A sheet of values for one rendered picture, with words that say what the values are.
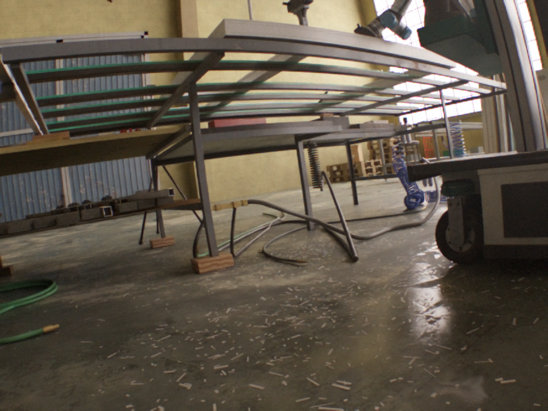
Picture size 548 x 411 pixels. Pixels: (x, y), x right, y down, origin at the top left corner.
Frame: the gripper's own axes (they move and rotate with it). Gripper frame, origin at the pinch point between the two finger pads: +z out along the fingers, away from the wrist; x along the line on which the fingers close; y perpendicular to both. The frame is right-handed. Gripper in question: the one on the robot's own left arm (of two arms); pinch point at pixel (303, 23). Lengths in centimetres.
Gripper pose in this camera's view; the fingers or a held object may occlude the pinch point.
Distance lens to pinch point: 155.9
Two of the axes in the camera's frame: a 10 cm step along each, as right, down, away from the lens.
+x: 5.2, -0.3, -8.5
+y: -8.4, 1.5, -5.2
